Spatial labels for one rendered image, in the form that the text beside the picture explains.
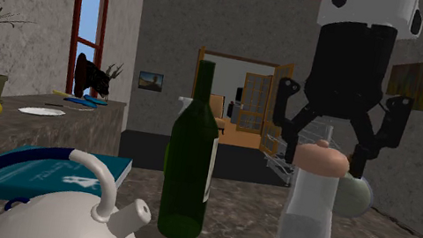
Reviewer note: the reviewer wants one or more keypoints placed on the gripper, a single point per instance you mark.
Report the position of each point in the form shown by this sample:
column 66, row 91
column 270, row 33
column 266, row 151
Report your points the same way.
column 349, row 68

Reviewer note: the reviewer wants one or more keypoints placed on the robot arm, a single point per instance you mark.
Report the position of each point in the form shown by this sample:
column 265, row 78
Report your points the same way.
column 366, row 8

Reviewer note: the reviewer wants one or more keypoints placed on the pale green round plate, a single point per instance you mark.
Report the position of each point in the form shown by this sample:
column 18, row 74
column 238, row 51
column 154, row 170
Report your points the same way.
column 354, row 198

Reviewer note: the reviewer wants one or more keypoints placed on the wooden glazed double door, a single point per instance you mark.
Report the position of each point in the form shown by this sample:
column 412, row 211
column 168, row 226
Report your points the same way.
column 256, row 102

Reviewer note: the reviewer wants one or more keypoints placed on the pink clear pepper mill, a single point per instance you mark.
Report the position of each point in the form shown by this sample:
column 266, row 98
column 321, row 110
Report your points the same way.
column 306, row 222

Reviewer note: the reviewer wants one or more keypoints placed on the dark green wine bottle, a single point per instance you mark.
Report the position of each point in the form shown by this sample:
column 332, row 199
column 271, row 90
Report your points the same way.
column 189, row 167

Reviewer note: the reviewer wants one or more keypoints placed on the blue flat utensil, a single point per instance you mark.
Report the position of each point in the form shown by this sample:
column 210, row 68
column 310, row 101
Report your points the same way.
column 96, row 100
column 79, row 102

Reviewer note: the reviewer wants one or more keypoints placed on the dark animal head figure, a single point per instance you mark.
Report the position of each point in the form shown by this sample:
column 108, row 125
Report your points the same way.
column 90, row 77

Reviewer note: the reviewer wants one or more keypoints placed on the red framed window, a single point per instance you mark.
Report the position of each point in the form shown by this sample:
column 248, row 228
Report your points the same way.
column 87, row 27

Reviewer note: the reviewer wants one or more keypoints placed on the white plate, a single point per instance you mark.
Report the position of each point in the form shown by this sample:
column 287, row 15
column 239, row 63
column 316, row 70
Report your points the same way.
column 41, row 111

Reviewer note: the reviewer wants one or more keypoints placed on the teal book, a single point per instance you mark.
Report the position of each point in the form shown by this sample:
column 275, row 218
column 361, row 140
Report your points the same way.
column 22, row 177

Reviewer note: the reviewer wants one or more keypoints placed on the small wall picture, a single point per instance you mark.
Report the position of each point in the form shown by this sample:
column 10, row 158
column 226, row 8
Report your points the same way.
column 150, row 81

